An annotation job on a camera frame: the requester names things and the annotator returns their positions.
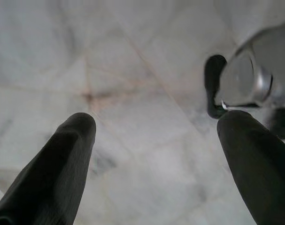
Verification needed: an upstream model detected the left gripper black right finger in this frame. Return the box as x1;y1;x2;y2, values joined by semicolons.
216;110;285;225

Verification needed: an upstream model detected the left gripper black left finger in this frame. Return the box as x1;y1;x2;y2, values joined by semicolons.
0;112;97;225

